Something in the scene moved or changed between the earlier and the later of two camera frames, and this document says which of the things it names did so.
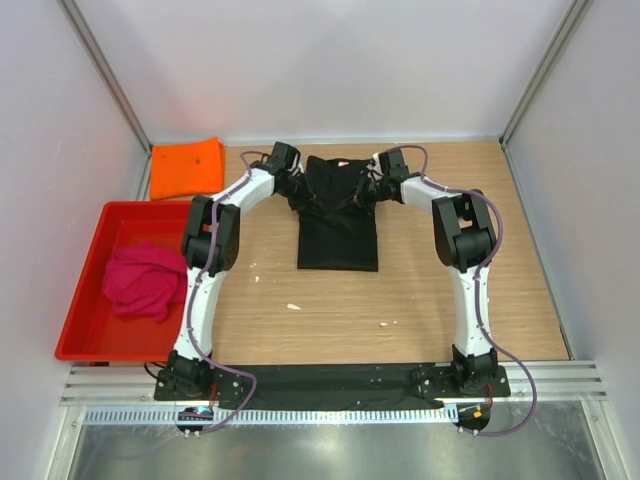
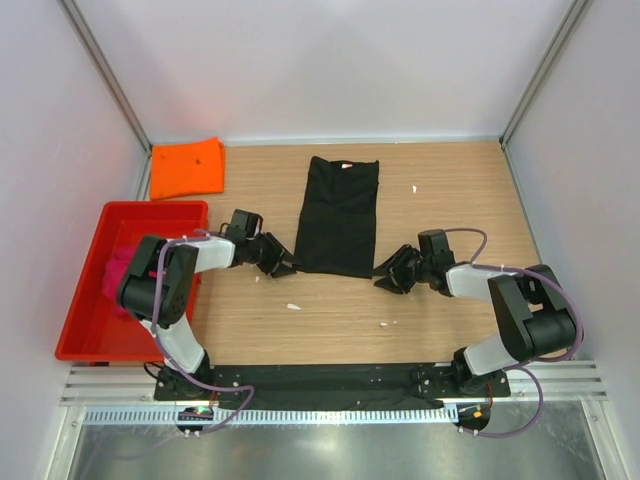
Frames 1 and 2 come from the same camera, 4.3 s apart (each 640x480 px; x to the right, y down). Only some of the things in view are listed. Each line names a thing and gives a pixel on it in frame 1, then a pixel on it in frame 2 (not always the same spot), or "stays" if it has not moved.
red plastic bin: x=94 y=328 stays
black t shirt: x=337 y=232 stays
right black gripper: x=361 y=191 -> x=396 y=282
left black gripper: x=308 y=196 -> x=274 y=266
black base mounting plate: x=339 y=386 stays
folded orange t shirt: x=187 y=169 stays
